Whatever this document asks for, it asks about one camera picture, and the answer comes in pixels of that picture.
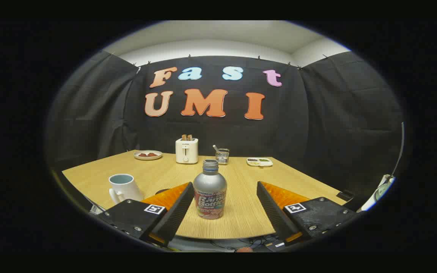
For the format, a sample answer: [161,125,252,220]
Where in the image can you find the white divided tray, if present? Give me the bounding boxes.
[247,157,274,167]

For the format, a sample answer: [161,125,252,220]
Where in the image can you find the black backdrop cloth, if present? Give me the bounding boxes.
[46,50,405,201]

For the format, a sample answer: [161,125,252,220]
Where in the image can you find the small round plate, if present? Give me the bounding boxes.
[134,150,163,160]

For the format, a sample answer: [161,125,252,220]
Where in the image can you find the thin grey cable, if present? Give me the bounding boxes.
[390,122,405,179]

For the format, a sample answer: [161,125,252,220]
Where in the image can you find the wooden table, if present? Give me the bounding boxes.
[62,150,348,240]

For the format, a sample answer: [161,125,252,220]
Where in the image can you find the white cup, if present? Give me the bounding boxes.
[108,174,144,205]

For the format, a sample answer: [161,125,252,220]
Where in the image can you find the metal wire holder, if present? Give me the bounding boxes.
[215,148,230,165]

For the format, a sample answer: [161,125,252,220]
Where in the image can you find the silver juice bottle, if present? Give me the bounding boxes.
[193,159,228,220]

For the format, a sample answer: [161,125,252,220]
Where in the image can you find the white curved object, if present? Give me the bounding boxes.
[357,174,395,212]

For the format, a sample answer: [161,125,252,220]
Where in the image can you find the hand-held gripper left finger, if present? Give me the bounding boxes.
[96,182,195,247]

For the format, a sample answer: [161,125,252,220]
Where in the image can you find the white toaster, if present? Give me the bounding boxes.
[175,138,199,164]

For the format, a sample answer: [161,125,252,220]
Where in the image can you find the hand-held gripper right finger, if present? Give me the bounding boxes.
[256,181,357,246]

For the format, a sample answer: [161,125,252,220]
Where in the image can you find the black floor cables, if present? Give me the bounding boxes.
[211,234,280,251]

